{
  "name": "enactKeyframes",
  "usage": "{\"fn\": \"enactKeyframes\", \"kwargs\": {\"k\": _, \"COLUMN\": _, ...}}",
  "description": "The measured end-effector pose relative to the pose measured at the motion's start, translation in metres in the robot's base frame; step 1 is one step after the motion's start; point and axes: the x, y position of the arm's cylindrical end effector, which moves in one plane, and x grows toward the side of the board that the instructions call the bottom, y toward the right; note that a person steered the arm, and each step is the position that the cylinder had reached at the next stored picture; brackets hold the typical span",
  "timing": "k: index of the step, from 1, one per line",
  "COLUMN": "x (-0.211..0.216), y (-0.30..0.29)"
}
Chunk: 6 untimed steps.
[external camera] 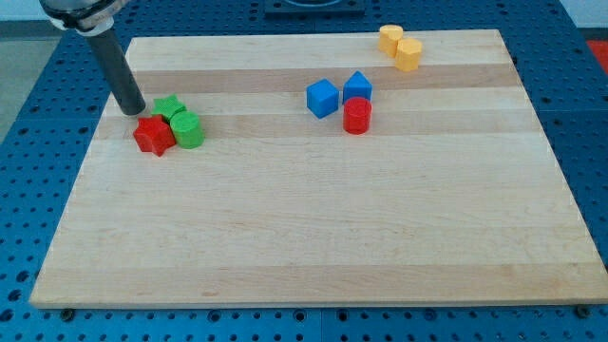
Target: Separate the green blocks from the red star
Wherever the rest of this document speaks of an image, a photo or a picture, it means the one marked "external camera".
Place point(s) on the red cylinder block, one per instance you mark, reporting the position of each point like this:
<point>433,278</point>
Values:
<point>357,115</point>

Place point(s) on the red star block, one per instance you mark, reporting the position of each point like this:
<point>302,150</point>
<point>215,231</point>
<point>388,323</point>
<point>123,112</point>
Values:
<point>153,134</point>

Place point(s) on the yellow hexagon block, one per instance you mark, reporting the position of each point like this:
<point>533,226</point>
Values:
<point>408,54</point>

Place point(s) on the red object at edge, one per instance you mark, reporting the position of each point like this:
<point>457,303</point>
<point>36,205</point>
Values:
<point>599,49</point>

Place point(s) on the wooden board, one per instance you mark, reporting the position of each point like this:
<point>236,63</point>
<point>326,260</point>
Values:
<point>453,197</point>

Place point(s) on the blue triangular block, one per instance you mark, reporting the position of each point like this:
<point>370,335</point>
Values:
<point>357,85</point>

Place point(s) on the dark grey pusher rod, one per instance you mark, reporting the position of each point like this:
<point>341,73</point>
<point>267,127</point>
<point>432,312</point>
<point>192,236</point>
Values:
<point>110,56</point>

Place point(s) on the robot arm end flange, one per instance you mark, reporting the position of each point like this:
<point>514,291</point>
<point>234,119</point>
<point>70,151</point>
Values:
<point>88,17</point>

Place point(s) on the green cylinder block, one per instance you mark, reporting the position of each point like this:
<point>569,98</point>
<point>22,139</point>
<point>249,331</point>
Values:
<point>186,129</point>

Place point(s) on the green star block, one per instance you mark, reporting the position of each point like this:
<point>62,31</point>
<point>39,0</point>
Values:
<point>167,107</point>

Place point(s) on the yellow heart block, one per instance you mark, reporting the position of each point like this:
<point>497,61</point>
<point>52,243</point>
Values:
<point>389,37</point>

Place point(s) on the blue cube block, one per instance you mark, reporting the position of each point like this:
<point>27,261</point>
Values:
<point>322,98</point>

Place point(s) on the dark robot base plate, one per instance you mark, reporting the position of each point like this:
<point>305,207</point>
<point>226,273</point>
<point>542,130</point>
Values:
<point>281,8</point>

